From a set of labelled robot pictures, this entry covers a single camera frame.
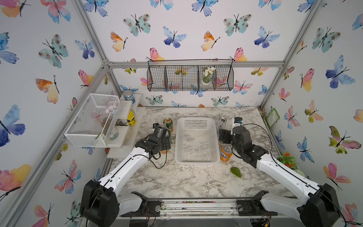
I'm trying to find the orange yellow soda can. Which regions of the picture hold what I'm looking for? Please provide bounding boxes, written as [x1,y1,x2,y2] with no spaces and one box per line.
[160,149,169,154]

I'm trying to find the green gold-top beer can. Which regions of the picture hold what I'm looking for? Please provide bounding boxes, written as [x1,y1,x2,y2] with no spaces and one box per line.
[164,118,174,132]

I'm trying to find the orange Fanta can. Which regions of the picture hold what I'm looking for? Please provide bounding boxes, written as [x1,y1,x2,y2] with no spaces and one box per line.
[220,146,233,162]

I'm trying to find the white silver tall can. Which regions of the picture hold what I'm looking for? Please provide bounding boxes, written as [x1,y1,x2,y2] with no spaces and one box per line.
[217,117,226,131]

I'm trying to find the white plastic perforated basket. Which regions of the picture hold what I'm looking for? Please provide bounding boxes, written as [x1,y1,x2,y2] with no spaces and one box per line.
[175,117,220,166]

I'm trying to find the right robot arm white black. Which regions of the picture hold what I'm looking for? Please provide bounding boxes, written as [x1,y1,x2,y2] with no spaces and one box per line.
[219,125,344,227]

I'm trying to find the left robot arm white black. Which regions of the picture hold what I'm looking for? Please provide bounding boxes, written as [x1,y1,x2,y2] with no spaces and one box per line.
[79,124,171,227]

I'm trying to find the green leaf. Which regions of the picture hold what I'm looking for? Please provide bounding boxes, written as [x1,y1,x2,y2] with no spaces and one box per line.
[230,166,242,178]

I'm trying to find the yellow bottle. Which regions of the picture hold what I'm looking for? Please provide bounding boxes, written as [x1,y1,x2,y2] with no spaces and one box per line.
[127,110,136,126]

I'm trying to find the white stepped shelf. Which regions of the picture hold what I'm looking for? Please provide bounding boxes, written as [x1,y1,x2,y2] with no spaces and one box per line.
[107,94,146,159]

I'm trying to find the round patterned ceramic jar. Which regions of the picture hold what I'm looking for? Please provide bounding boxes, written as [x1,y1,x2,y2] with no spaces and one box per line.
[109,127,119,141]

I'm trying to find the blue lidded jar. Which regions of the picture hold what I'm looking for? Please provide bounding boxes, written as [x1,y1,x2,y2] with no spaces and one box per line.
[123,90,136,104]

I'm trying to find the white flowers in vase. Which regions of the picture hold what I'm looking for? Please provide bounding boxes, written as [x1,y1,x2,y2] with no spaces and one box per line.
[202,67,216,85]

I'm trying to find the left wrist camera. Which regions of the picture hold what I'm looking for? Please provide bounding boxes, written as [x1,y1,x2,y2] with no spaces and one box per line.
[153,123,160,129]

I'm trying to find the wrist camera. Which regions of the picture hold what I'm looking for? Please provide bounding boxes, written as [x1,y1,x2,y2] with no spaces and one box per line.
[231,117,243,135]
[153,123,160,129]

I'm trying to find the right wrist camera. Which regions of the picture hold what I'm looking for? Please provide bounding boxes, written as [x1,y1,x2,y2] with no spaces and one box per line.
[231,117,243,135]

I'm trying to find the green framed wall tag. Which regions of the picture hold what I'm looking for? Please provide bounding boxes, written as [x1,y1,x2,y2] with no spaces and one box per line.
[265,108,280,128]

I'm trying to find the white mesh wall basket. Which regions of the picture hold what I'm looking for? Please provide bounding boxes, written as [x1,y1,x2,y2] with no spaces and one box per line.
[64,93,121,148]

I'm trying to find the black wire wall basket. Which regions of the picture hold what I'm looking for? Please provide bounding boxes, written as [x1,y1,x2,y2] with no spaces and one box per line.
[147,60,234,92]

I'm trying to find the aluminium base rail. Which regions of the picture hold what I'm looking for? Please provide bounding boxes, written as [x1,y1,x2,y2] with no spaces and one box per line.
[79,198,313,219]

